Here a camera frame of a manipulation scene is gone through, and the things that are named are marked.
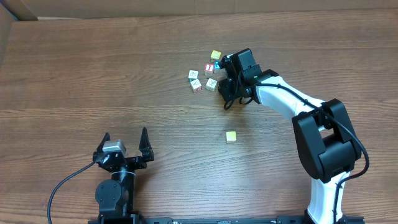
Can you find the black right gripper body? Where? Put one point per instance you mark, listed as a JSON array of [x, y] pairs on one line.
[[228, 86]]

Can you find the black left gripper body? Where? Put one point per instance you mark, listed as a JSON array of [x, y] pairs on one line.
[[123, 162]]

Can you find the lone yellow block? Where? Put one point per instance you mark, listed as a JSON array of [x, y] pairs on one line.
[[231, 136]]

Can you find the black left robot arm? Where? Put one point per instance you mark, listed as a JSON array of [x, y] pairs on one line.
[[115, 196]]

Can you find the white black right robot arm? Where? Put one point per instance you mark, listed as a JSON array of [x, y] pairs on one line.
[[326, 142]]

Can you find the blue letter block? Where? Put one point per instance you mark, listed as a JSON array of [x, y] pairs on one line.
[[217, 68]]

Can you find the white letter W block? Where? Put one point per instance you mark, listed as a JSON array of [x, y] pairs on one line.
[[211, 84]]

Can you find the yellow block far top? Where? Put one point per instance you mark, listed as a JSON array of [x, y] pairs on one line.
[[215, 56]]

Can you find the red letter I block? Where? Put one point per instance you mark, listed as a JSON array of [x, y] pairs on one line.
[[209, 70]]

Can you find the white block red side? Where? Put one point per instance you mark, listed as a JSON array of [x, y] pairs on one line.
[[196, 85]]

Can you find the white block green side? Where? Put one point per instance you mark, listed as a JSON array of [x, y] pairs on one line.
[[192, 75]]

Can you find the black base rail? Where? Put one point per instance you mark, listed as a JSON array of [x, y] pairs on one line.
[[167, 220]]

